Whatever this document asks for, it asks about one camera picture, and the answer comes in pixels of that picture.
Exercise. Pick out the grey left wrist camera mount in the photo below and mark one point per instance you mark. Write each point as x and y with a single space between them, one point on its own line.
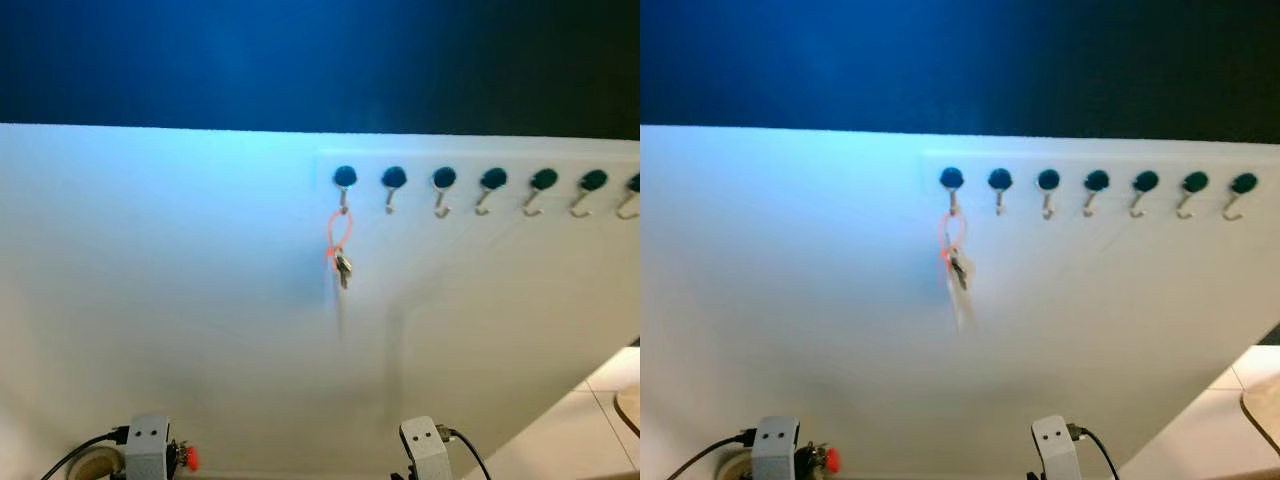
148 450
776 452

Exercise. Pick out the red round knob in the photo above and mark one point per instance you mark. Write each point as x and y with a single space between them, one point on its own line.
191 458
831 460

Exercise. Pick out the white hook rack plate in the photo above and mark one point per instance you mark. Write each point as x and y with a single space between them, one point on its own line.
1020 160
420 160

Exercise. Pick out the beige rug with dark edge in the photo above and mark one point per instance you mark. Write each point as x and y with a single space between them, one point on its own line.
630 412
1265 415

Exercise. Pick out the keys with orange loop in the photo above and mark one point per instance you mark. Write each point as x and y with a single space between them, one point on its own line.
342 265
958 268

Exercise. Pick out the black knob metal hook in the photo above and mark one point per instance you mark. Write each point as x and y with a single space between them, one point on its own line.
345 178
1146 182
594 181
544 180
1195 183
951 178
1097 181
1244 184
394 178
634 183
1000 179
1048 180
494 179
444 178

